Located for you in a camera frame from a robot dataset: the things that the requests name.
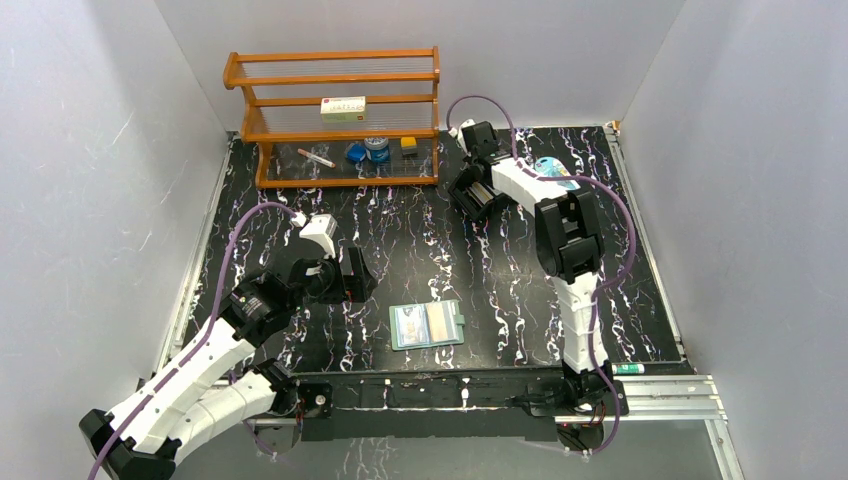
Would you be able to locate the black card storage box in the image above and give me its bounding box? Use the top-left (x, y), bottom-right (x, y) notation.
top-left (447, 162), bottom-right (510, 222)

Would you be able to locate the blue white credit card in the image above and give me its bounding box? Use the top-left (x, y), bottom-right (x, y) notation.
top-left (394, 305), bottom-right (430, 347)

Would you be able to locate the mint green card holder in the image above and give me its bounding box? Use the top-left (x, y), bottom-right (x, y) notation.
top-left (389, 300), bottom-right (465, 351)

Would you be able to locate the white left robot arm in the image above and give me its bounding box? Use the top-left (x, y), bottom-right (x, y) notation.
top-left (79, 246), bottom-right (377, 479)

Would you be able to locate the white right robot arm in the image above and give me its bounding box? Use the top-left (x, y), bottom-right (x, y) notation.
top-left (449, 120), bottom-right (611, 414)

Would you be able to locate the stack of cards in box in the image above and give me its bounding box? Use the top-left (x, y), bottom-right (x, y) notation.
top-left (467, 182), bottom-right (496, 208)

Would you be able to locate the blue white packaged tool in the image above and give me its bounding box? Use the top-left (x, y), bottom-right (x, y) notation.
top-left (533, 156), bottom-right (580, 191)

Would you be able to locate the yellow black sponge block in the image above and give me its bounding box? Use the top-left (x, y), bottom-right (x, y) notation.
top-left (400, 136), bottom-right (418, 157)

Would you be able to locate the blue round jar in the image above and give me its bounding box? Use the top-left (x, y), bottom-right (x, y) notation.
top-left (363, 137), bottom-right (391, 163)

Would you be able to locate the red white pen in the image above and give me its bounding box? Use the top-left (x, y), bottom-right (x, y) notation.
top-left (297, 149), bottom-right (336, 168)

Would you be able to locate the blue square lid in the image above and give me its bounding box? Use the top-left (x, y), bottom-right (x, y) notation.
top-left (345, 144), bottom-right (367, 164)

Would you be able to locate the white medicine box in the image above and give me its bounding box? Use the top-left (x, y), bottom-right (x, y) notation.
top-left (320, 96), bottom-right (367, 123)

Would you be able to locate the orange wooden shelf rack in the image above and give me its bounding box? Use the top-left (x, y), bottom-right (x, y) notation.
top-left (222, 46), bottom-right (441, 189)

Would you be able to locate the green white marker pen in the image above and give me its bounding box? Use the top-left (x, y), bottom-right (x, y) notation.
top-left (612, 363), bottom-right (646, 376)

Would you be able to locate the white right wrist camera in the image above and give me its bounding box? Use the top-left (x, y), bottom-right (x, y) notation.
top-left (448, 119), bottom-right (476, 141)

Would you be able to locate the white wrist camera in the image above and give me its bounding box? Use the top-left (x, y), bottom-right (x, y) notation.
top-left (291, 212), bottom-right (338, 259)
top-left (448, 119), bottom-right (476, 141)

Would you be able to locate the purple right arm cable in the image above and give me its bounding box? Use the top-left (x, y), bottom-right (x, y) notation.
top-left (445, 94), bottom-right (639, 457)

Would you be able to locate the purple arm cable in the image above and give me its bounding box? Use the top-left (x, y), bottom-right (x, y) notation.
top-left (445, 94), bottom-right (639, 457)
top-left (86, 201), bottom-right (303, 480)

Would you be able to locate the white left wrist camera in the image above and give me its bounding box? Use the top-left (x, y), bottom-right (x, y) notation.
top-left (291, 212), bottom-right (338, 259)

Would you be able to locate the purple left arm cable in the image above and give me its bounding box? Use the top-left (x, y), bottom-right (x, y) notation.
top-left (86, 201), bottom-right (303, 480)

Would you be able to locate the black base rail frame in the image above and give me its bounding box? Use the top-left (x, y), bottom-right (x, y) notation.
top-left (257, 367), bottom-right (650, 447)

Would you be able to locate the silver aluminium rail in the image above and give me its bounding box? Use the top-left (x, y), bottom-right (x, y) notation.
top-left (553, 374), bottom-right (729, 425)

